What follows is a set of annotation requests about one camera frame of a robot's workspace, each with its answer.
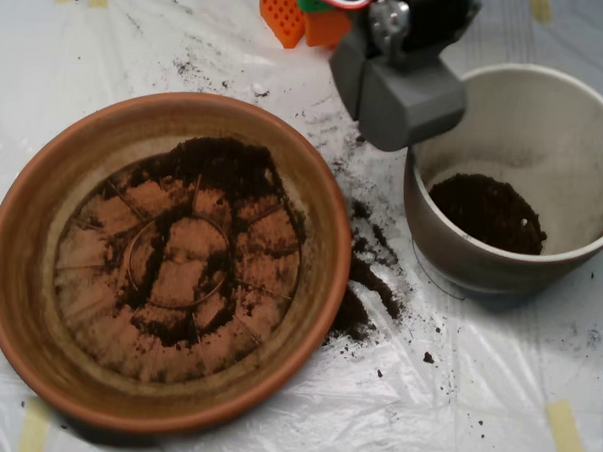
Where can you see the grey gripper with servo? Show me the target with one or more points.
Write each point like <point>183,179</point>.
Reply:
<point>404,97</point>

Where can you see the spilled dark soil patch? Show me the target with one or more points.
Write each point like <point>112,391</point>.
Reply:
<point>359,288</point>

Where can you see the white ceramic pot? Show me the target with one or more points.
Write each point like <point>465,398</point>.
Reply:
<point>460,268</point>

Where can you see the dark soil pile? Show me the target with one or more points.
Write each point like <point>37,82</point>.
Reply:
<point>219,167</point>

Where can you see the dark soil heap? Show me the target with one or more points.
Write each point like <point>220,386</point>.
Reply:
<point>487,219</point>

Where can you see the terracotta plant saucer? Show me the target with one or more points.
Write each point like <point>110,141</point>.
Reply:
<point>23,294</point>

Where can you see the clear plastic cover sheet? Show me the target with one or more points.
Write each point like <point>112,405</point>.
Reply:
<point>423,416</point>

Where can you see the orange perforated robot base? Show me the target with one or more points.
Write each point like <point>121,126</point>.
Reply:
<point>290,20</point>

